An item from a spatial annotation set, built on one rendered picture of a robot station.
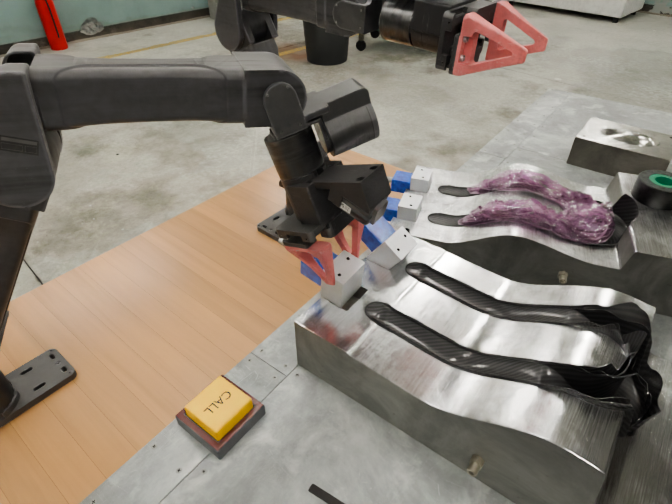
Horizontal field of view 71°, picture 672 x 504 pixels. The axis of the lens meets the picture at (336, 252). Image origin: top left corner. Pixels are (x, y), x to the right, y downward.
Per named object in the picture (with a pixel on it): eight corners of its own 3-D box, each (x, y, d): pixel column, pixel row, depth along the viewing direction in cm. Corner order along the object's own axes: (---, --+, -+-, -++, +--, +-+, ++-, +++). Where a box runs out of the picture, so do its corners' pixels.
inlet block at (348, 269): (269, 261, 69) (268, 236, 65) (292, 242, 72) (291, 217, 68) (340, 308, 64) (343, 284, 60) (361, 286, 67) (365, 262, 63)
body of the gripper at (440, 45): (497, 0, 59) (445, -10, 62) (458, 14, 53) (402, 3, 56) (485, 54, 63) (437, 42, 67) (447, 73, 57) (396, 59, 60)
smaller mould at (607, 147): (565, 163, 115) (574, 136, 111) (582, 142, 125) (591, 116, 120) (657, 188, 106) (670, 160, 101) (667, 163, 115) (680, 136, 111)
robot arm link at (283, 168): (329, 158, 59) (310, 105, 56) (342, 169, 54) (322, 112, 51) (279, 180, 59) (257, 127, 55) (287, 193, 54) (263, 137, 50)
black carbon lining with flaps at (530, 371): (356, 325, 64) (358, 273, 58) (415, 265, 74) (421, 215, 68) (635, 478, 48) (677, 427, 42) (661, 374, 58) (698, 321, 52)
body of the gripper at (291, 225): (365, 202, 60) (347, 149, 57) (315, 246, 54) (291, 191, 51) (328, 200, 65) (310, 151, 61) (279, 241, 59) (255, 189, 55)
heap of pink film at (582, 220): (455, 231, 83) (462, 193, 78) (468, 183, 96) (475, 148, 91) (615, 262, 76) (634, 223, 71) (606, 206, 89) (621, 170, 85)
